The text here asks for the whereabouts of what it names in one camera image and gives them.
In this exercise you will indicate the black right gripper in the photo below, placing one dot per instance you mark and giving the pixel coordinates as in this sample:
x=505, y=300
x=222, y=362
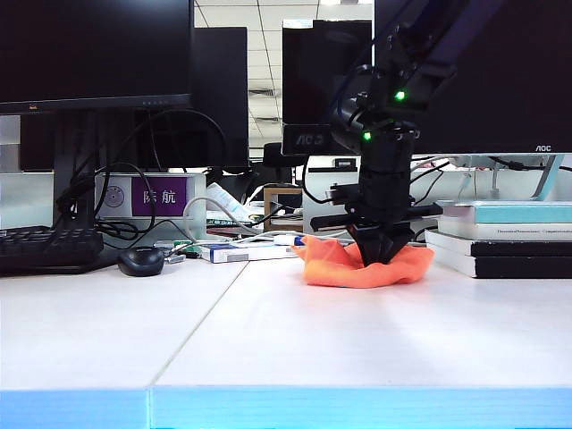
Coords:
x=384, y=212

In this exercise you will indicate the orange rag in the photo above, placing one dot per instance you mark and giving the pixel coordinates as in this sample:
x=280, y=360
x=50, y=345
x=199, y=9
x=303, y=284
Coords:
x=330, y=268

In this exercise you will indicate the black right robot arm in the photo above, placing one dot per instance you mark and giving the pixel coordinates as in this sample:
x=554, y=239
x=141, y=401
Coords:
x=389, y=156

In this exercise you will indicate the white neuroscience textbook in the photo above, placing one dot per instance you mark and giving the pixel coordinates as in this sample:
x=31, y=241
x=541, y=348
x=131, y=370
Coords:
x=469, y=230

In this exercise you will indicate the white blue VGA adapter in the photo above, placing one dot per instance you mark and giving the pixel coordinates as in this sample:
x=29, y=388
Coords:
x=283, y=240

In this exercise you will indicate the teal tray stack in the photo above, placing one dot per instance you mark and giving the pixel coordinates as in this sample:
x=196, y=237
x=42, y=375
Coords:
x=514, y=214

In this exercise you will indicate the black office chair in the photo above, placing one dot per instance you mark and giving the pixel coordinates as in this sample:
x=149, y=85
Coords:
x=277, y=154

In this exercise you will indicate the grey desk partition panel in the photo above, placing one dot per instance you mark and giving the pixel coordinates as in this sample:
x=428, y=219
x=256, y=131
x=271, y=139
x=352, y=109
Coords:
x=518, y=187

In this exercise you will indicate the white blue cardboard box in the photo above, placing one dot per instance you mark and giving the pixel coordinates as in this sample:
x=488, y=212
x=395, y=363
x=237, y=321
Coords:
x=232, y=255

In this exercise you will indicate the green book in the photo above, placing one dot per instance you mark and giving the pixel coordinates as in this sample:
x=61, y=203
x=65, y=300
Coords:
x=232, y=222

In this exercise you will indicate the white teal pamphlet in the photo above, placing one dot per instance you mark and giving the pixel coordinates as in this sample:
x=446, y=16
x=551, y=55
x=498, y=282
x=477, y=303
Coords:
x=223, y=199

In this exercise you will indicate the black AOC background monitor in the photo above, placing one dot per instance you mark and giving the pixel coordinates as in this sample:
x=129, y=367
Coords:
x=308, y=67

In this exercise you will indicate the green circuit board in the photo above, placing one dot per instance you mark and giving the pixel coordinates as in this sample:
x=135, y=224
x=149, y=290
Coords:
x=183, y=250

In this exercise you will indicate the white-edged AOC monitor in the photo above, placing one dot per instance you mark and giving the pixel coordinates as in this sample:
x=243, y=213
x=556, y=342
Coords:
x=514, y=67

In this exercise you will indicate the black background monitor back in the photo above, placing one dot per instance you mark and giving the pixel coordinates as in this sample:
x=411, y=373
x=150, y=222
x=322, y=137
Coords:
x=221, y=89

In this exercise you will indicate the purple name plate holder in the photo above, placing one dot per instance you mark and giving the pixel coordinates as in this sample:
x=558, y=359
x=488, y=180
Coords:
x=158, y=196

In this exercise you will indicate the black computer mouse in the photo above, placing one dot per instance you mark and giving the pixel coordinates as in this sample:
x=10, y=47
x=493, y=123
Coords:
x=140, y=261

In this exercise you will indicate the black monitor stand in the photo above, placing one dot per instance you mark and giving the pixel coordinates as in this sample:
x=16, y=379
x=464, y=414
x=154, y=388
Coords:
x=67, y=147

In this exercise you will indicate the black keyboard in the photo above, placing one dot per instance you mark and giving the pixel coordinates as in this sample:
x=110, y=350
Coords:
x=44, y=250

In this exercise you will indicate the black wide-bezel monitor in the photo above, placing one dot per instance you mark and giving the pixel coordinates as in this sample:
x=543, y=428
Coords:
x=89, y=44

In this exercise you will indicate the frosted desk partition panel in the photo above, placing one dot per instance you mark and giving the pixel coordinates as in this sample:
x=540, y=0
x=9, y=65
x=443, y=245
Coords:
x=27, y=201

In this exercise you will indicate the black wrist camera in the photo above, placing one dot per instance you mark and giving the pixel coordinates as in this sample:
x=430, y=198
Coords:
x=342, y=194

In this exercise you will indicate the brown wooden box frame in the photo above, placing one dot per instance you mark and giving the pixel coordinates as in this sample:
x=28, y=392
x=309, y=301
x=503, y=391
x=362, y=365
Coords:
x=268, y=210

